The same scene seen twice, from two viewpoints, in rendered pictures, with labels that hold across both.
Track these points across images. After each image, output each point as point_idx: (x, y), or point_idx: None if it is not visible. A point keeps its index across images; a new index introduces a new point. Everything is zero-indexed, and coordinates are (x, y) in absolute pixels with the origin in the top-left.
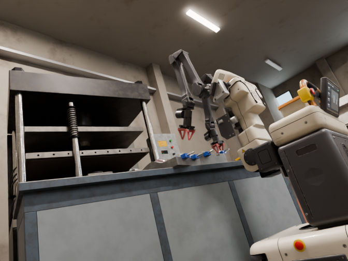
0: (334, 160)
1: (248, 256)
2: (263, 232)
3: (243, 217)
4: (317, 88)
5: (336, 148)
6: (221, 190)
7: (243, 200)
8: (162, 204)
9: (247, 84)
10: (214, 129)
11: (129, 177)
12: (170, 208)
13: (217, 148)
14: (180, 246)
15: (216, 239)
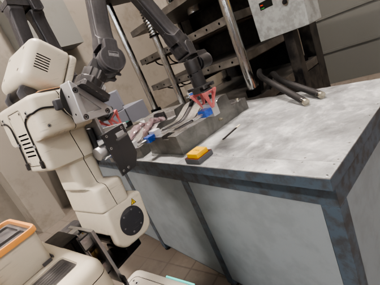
0: None
1: (212, 257)
2: (236, 255)
3: (205, 227)
4: None
5: None
6: (175, 188)
7: (204, 210)
8: (131, 180)
9: (12, 121)
10: (186, 60)
11: (100, 160)
12: (137, 186)
13: (197, 103)
14: (152, 213)
15: (177, 225)
